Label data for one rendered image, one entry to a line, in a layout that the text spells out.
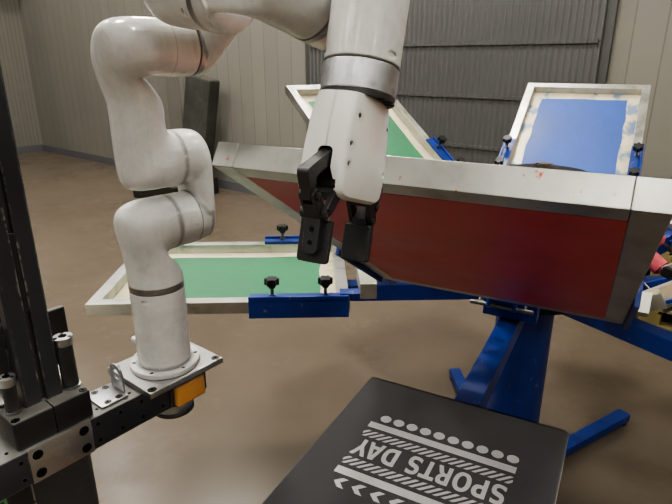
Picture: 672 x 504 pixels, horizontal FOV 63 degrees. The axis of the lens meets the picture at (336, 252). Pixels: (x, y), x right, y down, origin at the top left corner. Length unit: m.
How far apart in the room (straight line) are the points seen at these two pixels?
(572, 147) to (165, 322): 2.27
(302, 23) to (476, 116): 4.75
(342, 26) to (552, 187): 0.28
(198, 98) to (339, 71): 6.79
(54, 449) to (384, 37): 0.77
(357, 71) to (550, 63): 4.56
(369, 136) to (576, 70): 4.50
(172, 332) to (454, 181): 0.58
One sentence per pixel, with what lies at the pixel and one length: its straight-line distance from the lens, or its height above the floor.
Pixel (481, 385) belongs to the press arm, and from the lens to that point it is 1.43.
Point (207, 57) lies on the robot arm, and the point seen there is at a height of 1.68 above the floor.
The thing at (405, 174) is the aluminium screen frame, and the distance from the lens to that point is 0.68.
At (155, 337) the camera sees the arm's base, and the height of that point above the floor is 1.21.
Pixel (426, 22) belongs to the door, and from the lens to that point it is 5.56.
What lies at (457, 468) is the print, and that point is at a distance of 1.13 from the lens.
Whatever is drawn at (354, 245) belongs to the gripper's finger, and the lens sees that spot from 0.59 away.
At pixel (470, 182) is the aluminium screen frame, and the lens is 0.66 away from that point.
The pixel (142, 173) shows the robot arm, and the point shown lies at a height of 1.50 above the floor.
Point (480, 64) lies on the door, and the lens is 5.29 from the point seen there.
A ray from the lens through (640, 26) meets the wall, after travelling 4.95.
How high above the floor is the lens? 1.67
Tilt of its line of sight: 19 degrees down
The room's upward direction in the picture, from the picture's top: straight up
